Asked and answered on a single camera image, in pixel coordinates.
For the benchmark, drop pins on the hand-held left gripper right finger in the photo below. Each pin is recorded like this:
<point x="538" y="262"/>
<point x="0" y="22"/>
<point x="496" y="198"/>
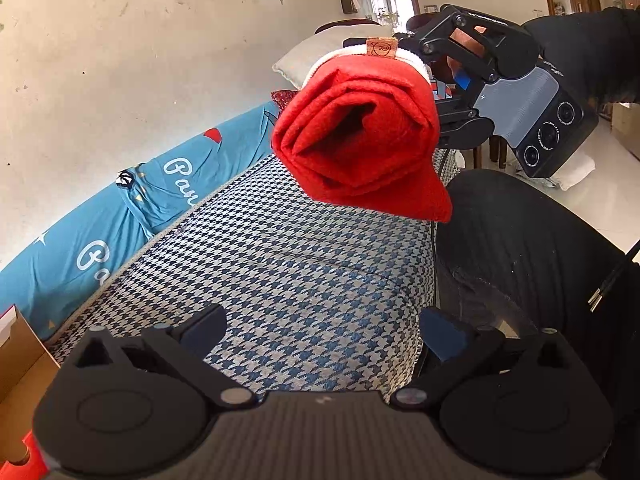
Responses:
<point x="445" y="335"/>

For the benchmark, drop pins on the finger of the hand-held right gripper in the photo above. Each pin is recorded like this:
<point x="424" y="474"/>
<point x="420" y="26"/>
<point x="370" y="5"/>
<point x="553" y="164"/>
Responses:
<point x="455" y="110"/>
<point x="435" y="42"/>

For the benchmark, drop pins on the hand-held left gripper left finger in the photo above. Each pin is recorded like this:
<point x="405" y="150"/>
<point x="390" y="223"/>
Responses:
<point x="205" y="327"/>

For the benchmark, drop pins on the white elastic band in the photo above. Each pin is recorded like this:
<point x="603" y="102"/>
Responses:
<point x="381" y="47"/>

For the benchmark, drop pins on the red shopping bag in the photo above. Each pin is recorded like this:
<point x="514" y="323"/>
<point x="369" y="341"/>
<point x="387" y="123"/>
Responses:
<point x="360" y="135"/>

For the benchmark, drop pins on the person's right forearm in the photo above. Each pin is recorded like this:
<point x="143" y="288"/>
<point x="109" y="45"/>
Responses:
<point x="590" y="50"/>

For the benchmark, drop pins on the person's right hand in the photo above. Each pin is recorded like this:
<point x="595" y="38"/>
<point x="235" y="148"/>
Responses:
<point x="470" y="42"/>

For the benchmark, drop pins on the wooden chair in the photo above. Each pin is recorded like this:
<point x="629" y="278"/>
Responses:
<point x="495" y="152"/>

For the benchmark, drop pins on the white cloth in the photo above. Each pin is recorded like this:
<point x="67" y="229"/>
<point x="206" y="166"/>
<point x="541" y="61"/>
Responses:
<point x="575" y="172"/>

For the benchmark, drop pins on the cardboard box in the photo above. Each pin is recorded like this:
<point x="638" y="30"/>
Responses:
<point x="627" y="125"/>

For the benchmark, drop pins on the person's black pants leg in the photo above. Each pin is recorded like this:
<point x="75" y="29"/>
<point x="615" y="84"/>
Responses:
<point x="525" y="240"/>

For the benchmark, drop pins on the white pillow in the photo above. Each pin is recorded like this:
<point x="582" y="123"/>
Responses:
<point x="300" y="62"/>

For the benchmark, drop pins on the blue printed quilt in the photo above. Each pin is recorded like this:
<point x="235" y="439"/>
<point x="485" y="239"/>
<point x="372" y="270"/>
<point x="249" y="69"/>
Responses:
<point x="75" y="240"/>

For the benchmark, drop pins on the red floral cloth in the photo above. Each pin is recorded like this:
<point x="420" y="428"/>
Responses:
<point x="282" y="99"/>

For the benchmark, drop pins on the red shoe box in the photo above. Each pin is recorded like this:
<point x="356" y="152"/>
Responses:
<point x="20" y="360"/>

